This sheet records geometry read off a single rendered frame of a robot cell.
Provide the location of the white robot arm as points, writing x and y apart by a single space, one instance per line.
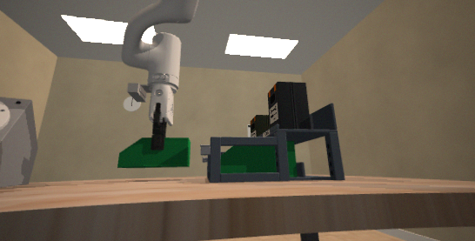
162 58

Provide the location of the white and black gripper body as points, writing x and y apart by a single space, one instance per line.
165 99

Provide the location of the dark olive tool case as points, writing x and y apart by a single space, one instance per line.
259 124

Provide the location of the black tool case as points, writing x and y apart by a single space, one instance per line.
288 106

